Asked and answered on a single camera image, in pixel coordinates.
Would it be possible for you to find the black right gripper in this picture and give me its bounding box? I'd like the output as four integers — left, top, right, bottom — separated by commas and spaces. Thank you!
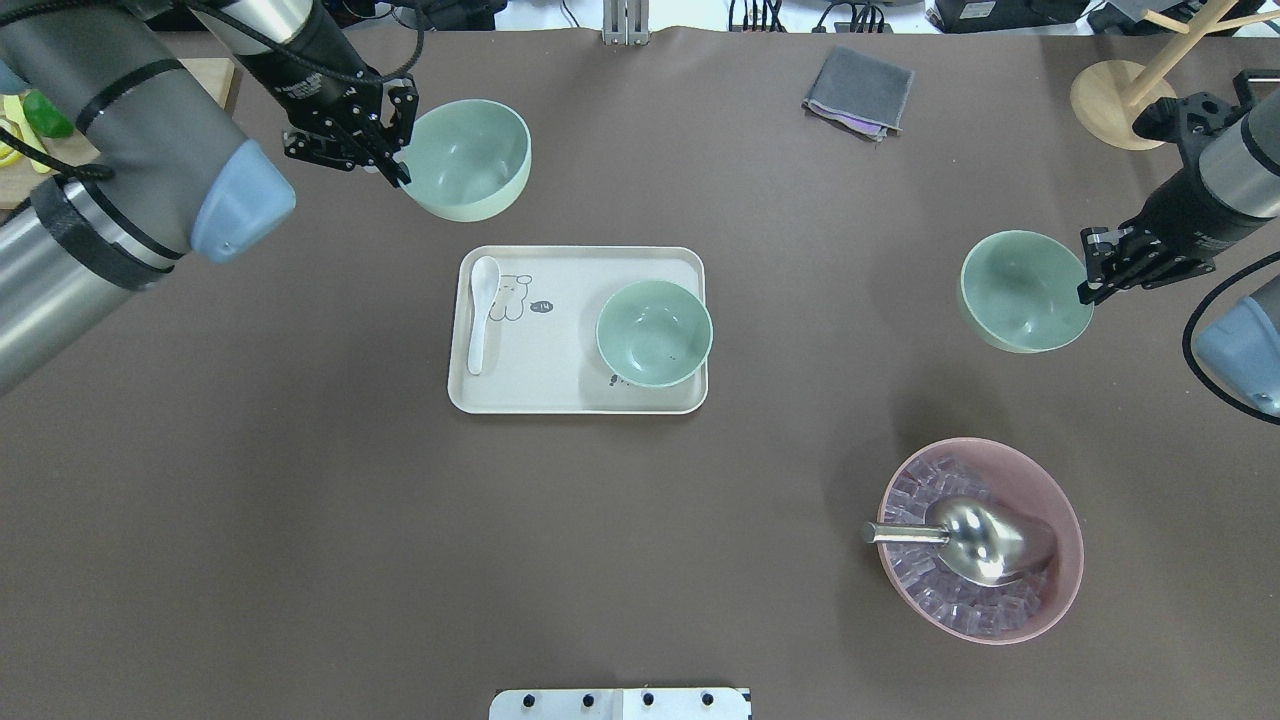
1076, 92, 1245, 306

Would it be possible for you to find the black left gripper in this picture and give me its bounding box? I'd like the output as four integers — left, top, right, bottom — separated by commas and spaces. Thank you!
283, 78, 419, 187

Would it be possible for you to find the green bowl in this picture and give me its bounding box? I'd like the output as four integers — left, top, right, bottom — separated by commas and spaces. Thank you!
956, 231, 1093, 354
595, 279, 716, 388
399, 97, 532, 223

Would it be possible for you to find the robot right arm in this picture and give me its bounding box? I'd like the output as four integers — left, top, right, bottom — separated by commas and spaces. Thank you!
1076, 68, 1279, 424

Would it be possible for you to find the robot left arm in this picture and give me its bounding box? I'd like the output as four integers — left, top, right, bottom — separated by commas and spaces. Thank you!
3, 1, 417, 391

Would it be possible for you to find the white ceramic spoon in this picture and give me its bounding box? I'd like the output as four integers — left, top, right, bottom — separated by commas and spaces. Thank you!
467, 256, 500, 375

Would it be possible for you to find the wooden cup tree stand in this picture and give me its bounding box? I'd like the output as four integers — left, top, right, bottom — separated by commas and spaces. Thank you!
1069, 1, 1279, 151

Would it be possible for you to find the cream serving tray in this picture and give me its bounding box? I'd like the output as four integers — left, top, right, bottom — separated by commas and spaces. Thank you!
447, 245, 709, 414

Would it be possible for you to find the pink bowl with ice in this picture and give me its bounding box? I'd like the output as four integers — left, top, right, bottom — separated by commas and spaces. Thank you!
874, 437, 1084, 646

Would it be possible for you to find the grey folded cloth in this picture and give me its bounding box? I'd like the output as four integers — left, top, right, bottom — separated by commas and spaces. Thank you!
803, 47, 916, 142

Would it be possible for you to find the green bowl on tray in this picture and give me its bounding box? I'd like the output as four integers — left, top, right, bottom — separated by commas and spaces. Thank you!
595, 279, 716, 388

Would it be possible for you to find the metal ice scoop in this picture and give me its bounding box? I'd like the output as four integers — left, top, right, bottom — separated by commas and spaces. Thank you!
861, 495, 1059, 587

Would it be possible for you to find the green lime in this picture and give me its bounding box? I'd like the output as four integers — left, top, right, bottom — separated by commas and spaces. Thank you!
20, 90, 76, 138

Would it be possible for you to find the yellow plastic knife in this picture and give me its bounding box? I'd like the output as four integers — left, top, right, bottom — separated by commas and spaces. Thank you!
1, 95, 52, 174

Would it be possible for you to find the wooden cutting board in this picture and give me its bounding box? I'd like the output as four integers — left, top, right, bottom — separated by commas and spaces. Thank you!
1, 58, 238, 211

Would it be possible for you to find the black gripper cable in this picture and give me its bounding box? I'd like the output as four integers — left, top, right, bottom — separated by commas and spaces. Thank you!
1181, 250, 1280, 427

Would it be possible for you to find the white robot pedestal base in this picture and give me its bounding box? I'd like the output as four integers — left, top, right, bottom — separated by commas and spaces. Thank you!
488, 687, 753, 719

